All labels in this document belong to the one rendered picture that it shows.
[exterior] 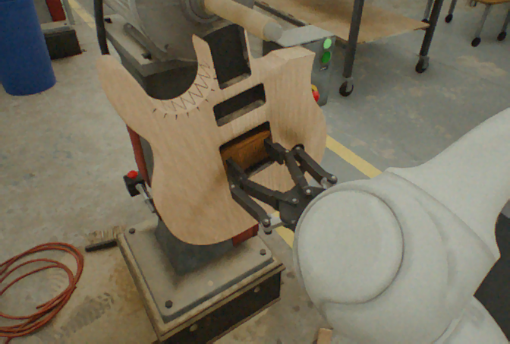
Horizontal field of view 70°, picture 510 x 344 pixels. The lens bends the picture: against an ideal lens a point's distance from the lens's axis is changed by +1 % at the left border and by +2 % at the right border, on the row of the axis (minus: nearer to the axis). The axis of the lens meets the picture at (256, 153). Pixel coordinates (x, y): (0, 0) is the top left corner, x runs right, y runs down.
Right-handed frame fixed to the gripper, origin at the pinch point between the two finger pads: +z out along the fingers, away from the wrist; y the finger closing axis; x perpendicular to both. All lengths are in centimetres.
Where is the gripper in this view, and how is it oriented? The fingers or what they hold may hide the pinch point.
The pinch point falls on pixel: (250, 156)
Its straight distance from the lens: 61.8
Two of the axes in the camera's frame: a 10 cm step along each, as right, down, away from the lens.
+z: -5.5, -5.0, 6.7
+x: -1.4, -7.4, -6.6
